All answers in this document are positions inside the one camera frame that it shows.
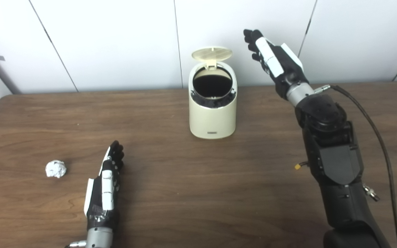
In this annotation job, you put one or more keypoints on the cream lidded trash bin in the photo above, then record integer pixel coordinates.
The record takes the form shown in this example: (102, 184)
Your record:
(212, 120)

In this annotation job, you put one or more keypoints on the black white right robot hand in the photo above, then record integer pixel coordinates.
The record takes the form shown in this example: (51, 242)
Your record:
(284, 69)

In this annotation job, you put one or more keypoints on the white paper ball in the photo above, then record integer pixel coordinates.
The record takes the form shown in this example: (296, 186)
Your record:
(56, 168)

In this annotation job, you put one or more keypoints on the round cream bin lid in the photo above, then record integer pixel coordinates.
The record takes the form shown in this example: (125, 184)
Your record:
(212, 53)

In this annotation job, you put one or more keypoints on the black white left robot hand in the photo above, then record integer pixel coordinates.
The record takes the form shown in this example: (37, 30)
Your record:
(107, 189)

